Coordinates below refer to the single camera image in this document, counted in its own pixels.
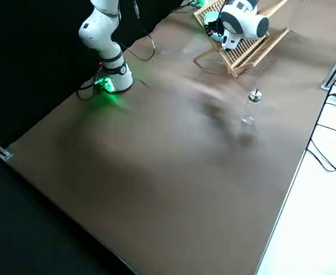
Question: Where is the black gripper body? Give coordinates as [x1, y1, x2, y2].
[212, 19, 223, 36]

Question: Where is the wooden dish rack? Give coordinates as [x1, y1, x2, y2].
[192, 0, 289, 78]

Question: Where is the clear bottle silver cap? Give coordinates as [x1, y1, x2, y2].
[241, 88, 262, 126]

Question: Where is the black cable clear connector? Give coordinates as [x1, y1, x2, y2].
[118, 0, 156, 61]

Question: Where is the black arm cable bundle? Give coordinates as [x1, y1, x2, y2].
[76, 61, 105, 101]

